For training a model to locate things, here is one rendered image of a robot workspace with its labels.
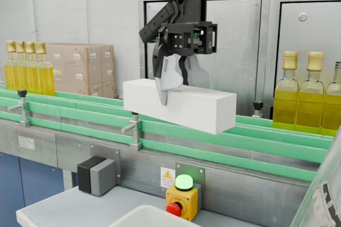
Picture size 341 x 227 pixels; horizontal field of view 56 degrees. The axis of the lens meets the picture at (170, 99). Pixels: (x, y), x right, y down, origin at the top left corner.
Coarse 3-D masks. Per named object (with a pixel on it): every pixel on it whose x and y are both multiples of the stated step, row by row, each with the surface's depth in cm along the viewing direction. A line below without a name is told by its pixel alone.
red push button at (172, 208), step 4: (168, 204) 77; (172, 204) 76; (176, 204) 76; (168, 208) 76; (172, 208) 76; (176, 208) 75; (180, 208) 76; (168, 212) 77; (172, 212) 76; (176, 212) 76; (180, 212) 75
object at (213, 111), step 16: (144, 80) 69; (128, 96) 67; (144, 96) 64; (176, 96) 58; (192, 96) 55; (208, 96) 54; (224, 96) 54; (144, 112) 64; (160, 112) 61; (176, 112) 58; (192, 112) 56; (208, 112) 53; (224, 112) 54; (208, 128) 54; (224, 128) 55
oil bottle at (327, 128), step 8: (328, 88) 76; (336, 88) 75; (328, 96) 76; (336, 96) 75; (328, 104) 76; (336, 104) 75; (328, 112) 76; (336, 112) 75; (328, 120) 77; (336, 120) 76; (328, 128) 77; (336, 128) 76
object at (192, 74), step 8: (184, 56) 62; (192, 56) 61; (184, 64) 61; (192, 64) 62; (184, 72) 63; (192, 72) 62; (200, 72) 61; (184, 80) 63; (192, 80) 63; (200, 80) 62; (208, 80) 61
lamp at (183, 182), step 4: (180, 176) 80; (184, 176) 80; (188, 176) 80; (176, 180) 80; (180, 180) 79; (184, 180) 79; (188, 180) 79; (192, 180) 80; (176, 184) 80; (180, 184) 79; (184, 184) 78; (188, 184) 79; (192, 184) 80; (176, 188) 80; (180, 188) 79; (184, 188) 78; (188, 188) 79
